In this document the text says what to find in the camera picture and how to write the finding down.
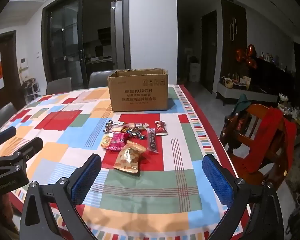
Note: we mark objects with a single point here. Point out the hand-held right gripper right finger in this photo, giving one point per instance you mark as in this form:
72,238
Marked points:
218,180

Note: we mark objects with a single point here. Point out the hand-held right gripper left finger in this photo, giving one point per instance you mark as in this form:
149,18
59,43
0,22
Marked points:
86,180

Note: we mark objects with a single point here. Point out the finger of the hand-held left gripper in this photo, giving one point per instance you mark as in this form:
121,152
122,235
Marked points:
3,135
27,150

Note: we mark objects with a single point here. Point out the yellow snack packet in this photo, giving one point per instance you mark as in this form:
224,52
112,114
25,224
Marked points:
105,143

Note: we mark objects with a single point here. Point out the tan snack bag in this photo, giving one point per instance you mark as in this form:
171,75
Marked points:
128,158

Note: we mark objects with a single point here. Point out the pink snack packet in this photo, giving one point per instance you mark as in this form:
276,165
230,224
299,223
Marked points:
116,142

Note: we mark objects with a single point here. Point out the dark candy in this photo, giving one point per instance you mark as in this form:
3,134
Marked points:
108,126

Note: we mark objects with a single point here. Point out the clear cracker packet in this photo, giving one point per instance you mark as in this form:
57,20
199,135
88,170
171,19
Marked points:
117,126

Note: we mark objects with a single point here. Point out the pile of candies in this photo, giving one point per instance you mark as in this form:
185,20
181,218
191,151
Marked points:
133,132

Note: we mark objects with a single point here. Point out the gold white snack packet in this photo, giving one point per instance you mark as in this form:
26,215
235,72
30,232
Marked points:
136,125

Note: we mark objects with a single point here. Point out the black snack packet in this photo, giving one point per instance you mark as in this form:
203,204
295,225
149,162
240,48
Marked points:
152,141

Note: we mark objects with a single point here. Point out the red snack packet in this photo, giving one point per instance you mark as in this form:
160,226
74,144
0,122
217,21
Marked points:
161,128

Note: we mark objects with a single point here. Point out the brown cardboard box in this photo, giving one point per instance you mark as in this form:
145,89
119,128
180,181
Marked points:
138,92

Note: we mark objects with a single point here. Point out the grey dining chair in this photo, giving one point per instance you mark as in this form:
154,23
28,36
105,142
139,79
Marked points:
98,78
58,86
3,116

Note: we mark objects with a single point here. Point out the wooden chair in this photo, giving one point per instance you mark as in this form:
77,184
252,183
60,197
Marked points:
250,140

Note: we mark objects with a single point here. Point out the white storage rack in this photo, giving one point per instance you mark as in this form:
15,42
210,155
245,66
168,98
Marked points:
31,88

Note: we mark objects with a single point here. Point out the colourful checkered tablecloth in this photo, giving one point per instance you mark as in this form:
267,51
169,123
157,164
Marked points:
165,195

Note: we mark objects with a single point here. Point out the brown wooden door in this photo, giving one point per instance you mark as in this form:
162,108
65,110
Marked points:
10,67

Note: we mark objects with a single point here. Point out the green cloth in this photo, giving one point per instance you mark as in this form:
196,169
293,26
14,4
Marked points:
242,103

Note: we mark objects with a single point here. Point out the low white cabinet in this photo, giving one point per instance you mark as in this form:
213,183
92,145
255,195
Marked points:
245,93

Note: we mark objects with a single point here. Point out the lotus ornament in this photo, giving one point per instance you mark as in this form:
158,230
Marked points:
283,101

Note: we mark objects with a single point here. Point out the sliding glass door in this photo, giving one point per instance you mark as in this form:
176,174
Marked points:
62,42

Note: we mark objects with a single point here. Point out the red foil balloons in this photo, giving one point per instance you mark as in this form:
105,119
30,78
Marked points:
245,55

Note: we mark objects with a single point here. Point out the tall dark cabinet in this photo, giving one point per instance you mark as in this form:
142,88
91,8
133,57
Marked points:
233,40

